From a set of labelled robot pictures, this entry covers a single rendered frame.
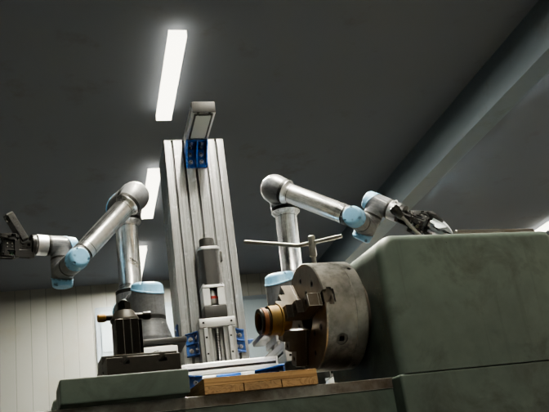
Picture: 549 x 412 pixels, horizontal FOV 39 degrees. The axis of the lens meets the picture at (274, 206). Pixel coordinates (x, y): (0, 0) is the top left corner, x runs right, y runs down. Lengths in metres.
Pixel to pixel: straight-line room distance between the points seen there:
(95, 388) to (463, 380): 0.97
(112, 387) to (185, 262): 1.23
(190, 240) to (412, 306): 1.17
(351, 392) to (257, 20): 3.74
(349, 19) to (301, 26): 0.34
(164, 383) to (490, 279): 0.99
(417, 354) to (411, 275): 0.22
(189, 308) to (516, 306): 1.26
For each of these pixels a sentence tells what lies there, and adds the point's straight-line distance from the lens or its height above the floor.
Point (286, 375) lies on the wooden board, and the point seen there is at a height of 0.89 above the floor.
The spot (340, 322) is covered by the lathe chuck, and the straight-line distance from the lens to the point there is 2.14.
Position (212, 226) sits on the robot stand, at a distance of 3.09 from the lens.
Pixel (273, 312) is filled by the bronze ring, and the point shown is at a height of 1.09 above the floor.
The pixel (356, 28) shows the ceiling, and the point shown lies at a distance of 5.74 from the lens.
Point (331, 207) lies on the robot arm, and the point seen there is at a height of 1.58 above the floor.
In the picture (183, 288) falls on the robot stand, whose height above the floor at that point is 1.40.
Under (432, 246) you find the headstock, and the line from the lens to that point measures 2.25.
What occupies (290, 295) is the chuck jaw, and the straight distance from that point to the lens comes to 2.31.
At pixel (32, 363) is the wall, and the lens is 10.84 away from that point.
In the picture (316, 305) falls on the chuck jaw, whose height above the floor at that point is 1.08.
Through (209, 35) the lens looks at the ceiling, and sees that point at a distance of 5.55.
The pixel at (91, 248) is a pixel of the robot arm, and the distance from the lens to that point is 2.78.
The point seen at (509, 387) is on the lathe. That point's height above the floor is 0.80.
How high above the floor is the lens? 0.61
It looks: 20 degrees up
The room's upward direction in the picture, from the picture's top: 8 degrees counter-clockwise
